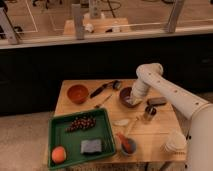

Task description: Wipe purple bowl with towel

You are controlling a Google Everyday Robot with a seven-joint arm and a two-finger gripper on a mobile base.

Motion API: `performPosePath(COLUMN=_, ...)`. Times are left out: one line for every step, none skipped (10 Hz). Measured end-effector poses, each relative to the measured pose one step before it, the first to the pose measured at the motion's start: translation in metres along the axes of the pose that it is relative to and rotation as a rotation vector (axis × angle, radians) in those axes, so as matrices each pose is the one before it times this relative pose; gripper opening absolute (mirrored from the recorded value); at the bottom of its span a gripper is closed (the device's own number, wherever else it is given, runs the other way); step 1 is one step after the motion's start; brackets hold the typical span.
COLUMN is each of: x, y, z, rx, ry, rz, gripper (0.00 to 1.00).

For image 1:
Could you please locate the white towel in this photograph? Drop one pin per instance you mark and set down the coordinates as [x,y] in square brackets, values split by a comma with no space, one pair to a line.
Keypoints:
[133,101]

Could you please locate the thin black utensil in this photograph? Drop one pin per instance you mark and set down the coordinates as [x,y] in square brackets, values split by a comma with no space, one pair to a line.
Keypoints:
[100,104]

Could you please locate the purple bowl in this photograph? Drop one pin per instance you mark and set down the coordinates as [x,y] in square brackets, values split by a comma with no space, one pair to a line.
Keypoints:
[125,93]

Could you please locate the green tray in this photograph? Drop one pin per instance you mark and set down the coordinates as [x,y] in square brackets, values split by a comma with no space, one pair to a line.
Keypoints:
[58,136]

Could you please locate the dark rectangular block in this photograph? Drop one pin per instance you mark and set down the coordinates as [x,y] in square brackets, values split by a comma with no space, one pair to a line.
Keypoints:
[157,101]

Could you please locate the wooden table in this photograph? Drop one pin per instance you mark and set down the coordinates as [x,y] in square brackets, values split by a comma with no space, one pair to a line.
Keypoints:
[149,137]

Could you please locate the bunch of red grapes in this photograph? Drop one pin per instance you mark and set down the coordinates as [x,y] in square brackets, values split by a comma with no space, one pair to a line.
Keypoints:
[82,123]

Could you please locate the stack of white plates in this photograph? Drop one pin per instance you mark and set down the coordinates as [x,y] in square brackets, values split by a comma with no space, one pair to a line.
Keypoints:
[174,142]

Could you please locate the wooden spoon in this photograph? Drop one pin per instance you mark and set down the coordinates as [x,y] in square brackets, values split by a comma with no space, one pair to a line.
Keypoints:
[131,125]

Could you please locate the orange bowl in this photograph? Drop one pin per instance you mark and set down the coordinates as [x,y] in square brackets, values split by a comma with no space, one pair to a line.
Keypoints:
[77,93]

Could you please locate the orange fruit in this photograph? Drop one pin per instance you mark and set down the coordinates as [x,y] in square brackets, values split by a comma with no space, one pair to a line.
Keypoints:
[58,155]

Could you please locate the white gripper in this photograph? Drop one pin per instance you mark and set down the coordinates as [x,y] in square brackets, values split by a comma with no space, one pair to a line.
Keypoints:
[139,89]

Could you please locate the grey sponge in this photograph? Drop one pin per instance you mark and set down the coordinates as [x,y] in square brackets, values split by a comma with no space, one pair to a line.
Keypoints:
[91,146]

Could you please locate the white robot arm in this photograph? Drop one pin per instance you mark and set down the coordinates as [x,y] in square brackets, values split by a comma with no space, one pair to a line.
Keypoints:
[198,110]

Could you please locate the metal cup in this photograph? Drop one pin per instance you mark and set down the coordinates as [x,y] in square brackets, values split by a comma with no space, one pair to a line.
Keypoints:
[150,112]

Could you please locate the small blue-grey bowl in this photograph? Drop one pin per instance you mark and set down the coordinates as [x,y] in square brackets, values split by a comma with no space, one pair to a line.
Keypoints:
[133,148]

